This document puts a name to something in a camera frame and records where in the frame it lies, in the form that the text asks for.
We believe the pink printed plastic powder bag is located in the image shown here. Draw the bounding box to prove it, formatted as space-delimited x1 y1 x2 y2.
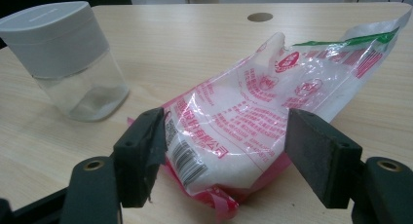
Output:
127 13 413 222

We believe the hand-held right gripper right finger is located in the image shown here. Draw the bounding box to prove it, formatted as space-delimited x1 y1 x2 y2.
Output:
284 107 363 209

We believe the clear jar with grey lid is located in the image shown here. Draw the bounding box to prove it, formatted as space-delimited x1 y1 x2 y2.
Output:
0 0 131 123

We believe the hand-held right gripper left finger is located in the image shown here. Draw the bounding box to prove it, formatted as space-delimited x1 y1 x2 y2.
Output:
112 107 169 208

